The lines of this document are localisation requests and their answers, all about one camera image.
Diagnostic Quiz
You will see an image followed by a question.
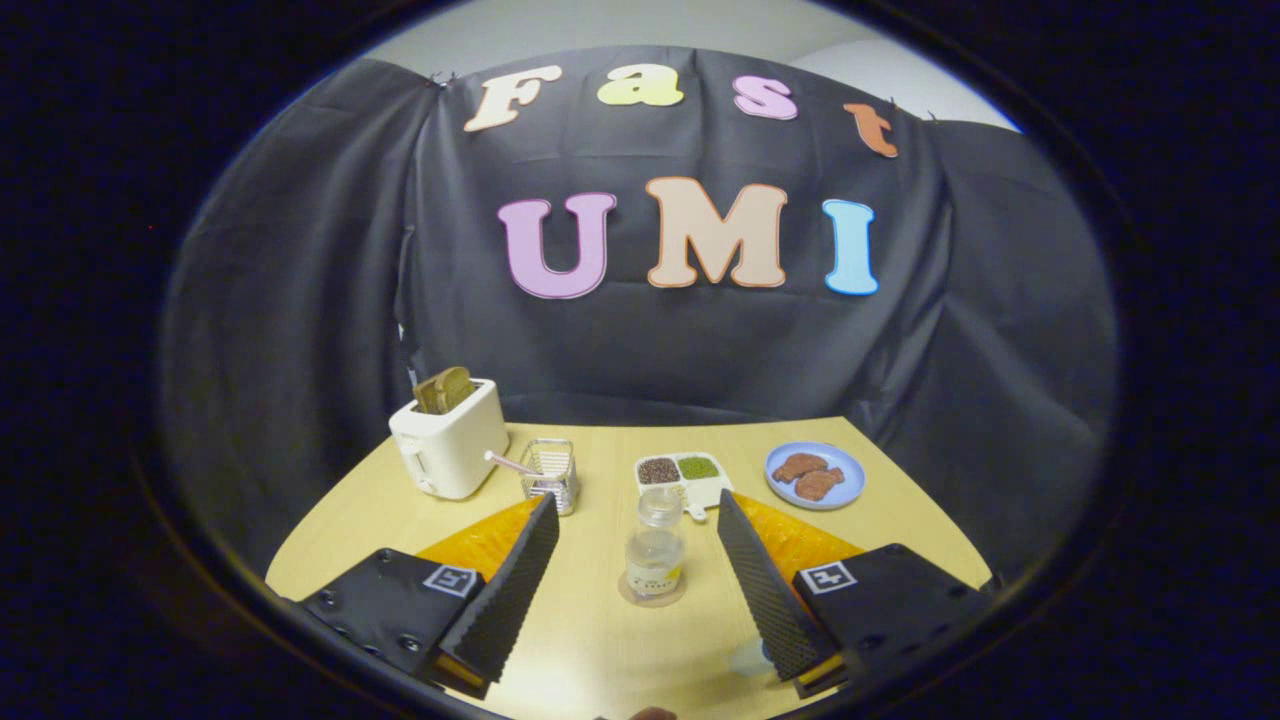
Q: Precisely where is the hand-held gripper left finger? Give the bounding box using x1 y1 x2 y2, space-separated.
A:
298 492 562 701

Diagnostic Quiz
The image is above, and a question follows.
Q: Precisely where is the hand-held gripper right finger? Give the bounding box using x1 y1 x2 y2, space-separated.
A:
716 488 999 699

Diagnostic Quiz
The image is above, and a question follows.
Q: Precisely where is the clear cup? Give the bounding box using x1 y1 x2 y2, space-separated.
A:
728 640 776 679

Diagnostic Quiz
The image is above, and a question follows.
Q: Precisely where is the clear juice bottle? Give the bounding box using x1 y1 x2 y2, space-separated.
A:
625 487 687 599

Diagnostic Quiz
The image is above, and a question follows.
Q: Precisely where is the round brown coaster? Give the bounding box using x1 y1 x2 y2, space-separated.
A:
617 570 690 609

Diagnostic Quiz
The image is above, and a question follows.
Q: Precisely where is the wooden table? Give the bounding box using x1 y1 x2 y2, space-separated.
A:
265 418 993 720

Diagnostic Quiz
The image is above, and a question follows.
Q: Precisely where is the white divided dish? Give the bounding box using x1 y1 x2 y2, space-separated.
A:
635 452 734 521

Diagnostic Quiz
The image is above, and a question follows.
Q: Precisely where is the blue plate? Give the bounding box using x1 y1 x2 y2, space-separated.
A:
765 441 867 511

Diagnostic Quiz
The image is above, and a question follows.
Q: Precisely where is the white toaster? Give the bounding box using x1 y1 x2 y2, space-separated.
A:
388 378 511 501

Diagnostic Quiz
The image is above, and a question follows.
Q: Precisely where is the black backdrop cloth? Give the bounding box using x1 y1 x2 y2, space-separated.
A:
158 45 1119 581

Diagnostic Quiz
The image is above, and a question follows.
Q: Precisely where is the wire mesh basket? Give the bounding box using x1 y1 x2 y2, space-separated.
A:
519 438 581 517

